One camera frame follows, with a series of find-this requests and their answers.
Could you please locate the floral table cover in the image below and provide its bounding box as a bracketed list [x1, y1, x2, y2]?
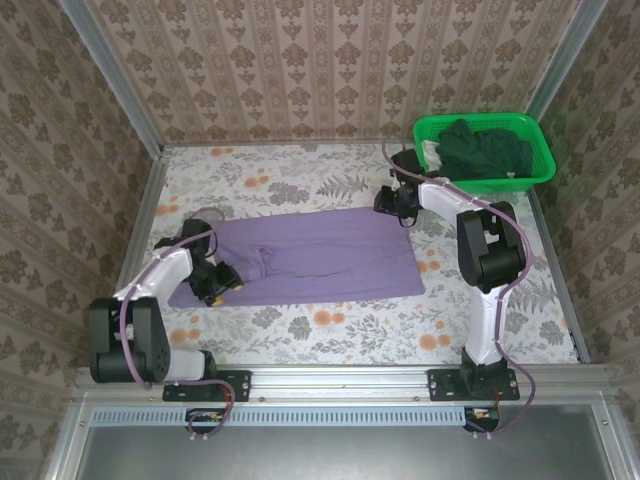
[102, 142, 581, 366]

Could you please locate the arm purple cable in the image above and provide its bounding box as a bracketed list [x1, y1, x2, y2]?
[382, 137, 539, 441]
[117, 229, 235, 444]

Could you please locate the black cable connector box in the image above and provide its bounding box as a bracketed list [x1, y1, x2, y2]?
[463, 407, 501, 434]
[185, 407, 227, 435]

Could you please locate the purple t-shirt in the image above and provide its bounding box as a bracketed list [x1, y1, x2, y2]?
[167, 207, 426, 309]

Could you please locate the aluminium table edge rail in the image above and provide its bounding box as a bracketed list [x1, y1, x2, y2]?
[94, 147, 171, 366]
[527, 189, 591, 364]

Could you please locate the grey metal panel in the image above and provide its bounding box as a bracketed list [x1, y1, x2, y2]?
[47, 404, 636, 480]

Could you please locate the green plastic basket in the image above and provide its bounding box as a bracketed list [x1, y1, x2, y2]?
[412, 112, 558, 195]

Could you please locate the white t-shirt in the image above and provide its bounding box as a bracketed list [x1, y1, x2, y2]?
[421, 139, 444, 169]

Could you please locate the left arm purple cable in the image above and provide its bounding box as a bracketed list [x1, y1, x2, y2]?
[117, 229, 235, 444]

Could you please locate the dark green t-shirt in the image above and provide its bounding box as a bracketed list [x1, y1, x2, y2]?
[435, 119, 534, 181]

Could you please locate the grey slotted cable duct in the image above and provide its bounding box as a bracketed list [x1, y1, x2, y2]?
[91, 405, 474, 427]

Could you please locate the aluminium mounting rail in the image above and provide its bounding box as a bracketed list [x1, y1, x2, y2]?
[74, 363, 614, 406]

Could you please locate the aluminium frame post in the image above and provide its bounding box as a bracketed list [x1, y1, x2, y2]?
[524, 0, 609, 124]
[59, 0, 166, 156]

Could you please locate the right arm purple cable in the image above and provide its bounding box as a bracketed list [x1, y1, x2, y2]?
[382, 137, 539, 441]

